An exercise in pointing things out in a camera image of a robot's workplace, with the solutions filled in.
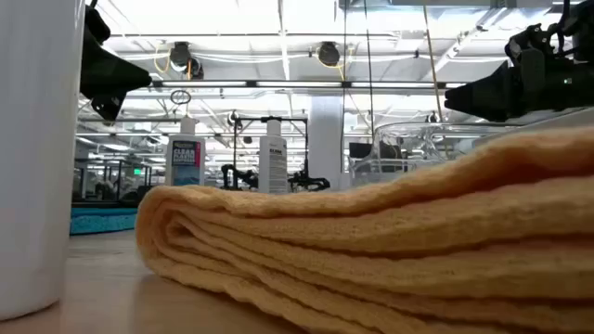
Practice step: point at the white plastic cleaner bottle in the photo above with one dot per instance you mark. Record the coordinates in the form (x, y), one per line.
(185, 162)
(273, 162)
(37, 162)

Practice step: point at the grey plastic bin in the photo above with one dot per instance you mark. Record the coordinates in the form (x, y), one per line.
(557, 119)

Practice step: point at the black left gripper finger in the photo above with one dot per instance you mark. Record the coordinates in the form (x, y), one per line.
(109, 104)
(107, 69)

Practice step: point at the white building column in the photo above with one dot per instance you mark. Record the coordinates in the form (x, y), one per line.
(326, 139)

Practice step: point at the large clear plastic container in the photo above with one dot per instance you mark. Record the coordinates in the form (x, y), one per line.
(399, 139)

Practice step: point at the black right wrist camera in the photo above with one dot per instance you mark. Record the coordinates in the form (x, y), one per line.
(524, 39)

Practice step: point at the background black frame station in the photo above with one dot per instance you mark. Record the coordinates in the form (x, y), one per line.
(120, 178)

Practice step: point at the hanging linear light fixture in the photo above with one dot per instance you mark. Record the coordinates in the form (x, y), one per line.
(297, 84)

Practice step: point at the orange folded towel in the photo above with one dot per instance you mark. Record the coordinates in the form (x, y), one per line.
(371, 241)

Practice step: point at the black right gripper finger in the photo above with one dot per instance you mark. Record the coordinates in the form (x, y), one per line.
(482, 99)

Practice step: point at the blue wavy-edged sponge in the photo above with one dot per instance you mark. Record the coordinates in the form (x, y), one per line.
(104, 222)

